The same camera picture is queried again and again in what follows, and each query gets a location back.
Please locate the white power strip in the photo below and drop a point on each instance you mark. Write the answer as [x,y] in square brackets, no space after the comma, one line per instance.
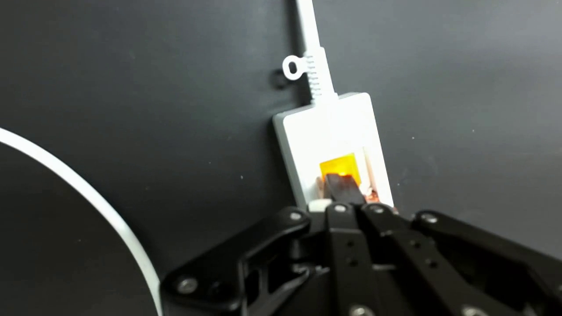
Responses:
[336,137]

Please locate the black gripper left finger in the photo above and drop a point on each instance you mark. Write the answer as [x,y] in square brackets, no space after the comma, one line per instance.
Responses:
[261,270]

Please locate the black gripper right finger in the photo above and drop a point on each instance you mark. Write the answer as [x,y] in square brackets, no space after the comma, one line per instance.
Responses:
[434,265]

